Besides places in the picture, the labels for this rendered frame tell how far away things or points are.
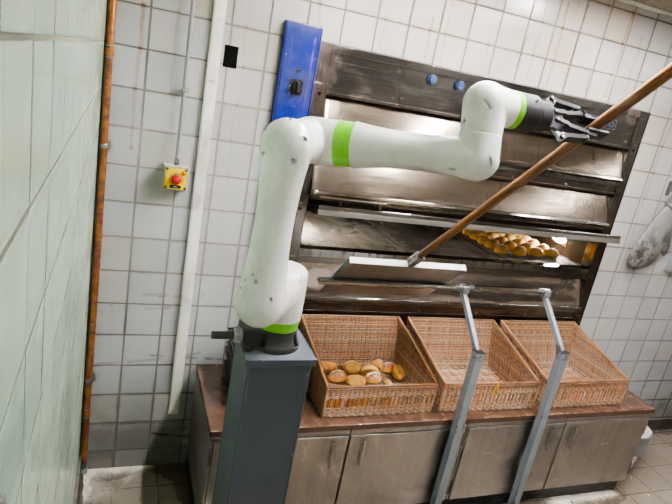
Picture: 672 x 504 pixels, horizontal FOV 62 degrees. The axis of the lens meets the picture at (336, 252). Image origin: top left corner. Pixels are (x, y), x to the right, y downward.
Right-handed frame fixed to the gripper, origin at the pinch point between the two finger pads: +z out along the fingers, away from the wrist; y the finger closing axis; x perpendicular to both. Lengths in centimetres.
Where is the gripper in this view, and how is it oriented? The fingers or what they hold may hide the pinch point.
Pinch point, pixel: (593, 127)
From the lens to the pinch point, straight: 166.9
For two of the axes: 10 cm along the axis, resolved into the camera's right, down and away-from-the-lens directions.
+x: 3.8, -3.7, -8.5
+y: 0.8, 9.2, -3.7
